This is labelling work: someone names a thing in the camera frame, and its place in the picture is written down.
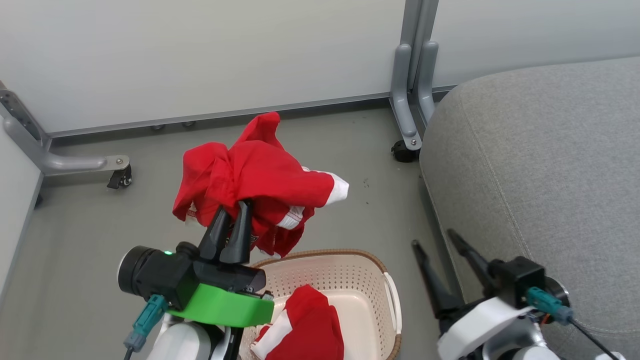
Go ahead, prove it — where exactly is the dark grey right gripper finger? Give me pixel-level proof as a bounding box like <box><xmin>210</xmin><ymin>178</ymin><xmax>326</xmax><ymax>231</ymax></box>
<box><xmin>412</xmin><ymin>240</ymin><xmax>464</xmax><ymax>319</ymax></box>
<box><xmin>447</xmin><ymin>229</ymin><xmax>494</xmax><ymax>289</ymax></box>

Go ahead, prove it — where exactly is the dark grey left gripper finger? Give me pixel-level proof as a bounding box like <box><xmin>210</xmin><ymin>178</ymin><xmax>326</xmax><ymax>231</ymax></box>
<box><xmin>198</xmin><ymin>206</ymin><xmax>232</xmax><ymax>261</ymax></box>
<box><xmin>219</xmin><ymin>199</ymin><xmax>253</xmax><ymax>265</ymax></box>

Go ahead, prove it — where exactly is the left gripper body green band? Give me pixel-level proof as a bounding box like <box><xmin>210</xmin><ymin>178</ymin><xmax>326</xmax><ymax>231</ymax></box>
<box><xmin>118</xmin><ymin>242</ymin><xmax>275</xmax><ymax>329</ymax></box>

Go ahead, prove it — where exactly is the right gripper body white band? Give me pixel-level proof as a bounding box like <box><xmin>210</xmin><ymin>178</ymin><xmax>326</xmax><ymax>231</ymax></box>
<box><xmin>437</xmin><ymin>256</ymin><xmax>571</xmax><ymax>360</ymax></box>

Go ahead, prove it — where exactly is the red shirt with care tag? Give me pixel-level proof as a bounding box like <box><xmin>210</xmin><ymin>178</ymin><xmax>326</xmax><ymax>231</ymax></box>
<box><xmin>172</xmin><ymin>111</ymin><xmax>350</xmax><ymax>259</ymax></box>

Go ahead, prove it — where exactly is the red garment with white stripe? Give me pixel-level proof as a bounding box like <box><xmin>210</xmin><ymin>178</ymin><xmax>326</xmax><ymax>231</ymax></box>
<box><xmin>250</xmin><ymin>284</ymin><xmax>345</xmax><ymax>360</ymax></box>

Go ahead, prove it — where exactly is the cream perforated laundry basket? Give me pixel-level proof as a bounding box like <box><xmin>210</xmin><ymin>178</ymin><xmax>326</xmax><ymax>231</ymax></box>
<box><xmin>239</xmin><ymin>249</ymin><xmax>403</xmax><ymax>360</ymax></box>

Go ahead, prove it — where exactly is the black caster wheel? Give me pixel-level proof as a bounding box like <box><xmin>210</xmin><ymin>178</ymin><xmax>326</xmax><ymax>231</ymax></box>
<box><xmin>391</xmin><ymin>140</ymin><xmax>420</xmax><ymax>164</ymax></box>
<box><xmin>106</xmin><ymin>165</ymin><xmax>133</xmax><ymax>190</ymax></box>

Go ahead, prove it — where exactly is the grey fabric sofa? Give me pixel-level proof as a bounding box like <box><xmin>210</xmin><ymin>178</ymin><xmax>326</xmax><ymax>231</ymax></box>
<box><xmin>419</xmin><ymin>56</ymin><xmax>640</xmax><ymax>360</ymax></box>

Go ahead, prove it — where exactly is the grey partition leg long foot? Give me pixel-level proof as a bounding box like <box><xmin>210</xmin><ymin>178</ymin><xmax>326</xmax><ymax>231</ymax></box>
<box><xmin>0</xmin><ymin>81</ymin><xmax>132</xmax><ymax>177</ymax></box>

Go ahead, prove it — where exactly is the right arm cable teal plug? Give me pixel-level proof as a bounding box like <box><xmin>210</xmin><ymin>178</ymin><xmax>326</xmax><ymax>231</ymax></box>
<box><xmin>526</xmin><ymin>287</ymin><xmax>621</xmax><ymax>360</ymax></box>

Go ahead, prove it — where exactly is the arm cable teal plug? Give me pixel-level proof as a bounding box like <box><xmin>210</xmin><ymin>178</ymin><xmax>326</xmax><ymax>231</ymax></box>
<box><xmin>526</xmin><ymin>287</ymin><xmax>621</xmax><ymax>360</ymax></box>
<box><xmin>123</xmin><ymin>294</ymin><xmax>169</xmax><ymax>360</ymax></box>

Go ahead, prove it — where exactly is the left arm cable teal plug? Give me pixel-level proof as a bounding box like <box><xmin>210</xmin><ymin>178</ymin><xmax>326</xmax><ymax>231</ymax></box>
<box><xmin>123</xmin><ymin>294</ymin><xmax>169</xmax><ymax>360</ymax></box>

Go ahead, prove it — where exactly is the grey partition post double leg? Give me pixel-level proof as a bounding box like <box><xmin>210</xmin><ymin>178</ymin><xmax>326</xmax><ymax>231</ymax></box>
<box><xmin>389</xmin><ymin>0</ymin><xmax>441</xmax><ymax>151</ymax></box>

